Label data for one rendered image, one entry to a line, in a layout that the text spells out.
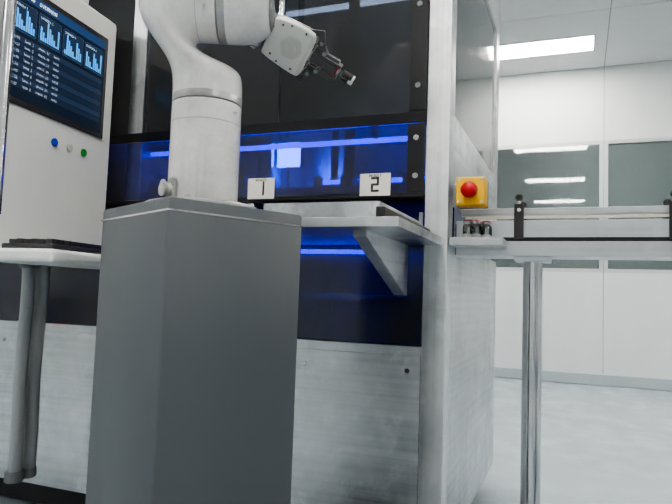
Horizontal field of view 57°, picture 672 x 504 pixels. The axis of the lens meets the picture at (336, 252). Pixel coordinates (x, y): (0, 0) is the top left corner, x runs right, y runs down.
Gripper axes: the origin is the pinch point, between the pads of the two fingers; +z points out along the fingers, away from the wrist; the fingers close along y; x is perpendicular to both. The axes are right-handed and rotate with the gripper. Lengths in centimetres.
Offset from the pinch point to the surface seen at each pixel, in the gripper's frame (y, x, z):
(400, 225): -12.7, -28.3, 27.6
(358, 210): -16.2, -23.8, 19.6
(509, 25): 5, 405, 85
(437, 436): -60, -20, 66
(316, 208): -21.3, -21.9, 12.1
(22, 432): -124, -24, -28
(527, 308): -29, 5, 73
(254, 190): -46, 21, -5
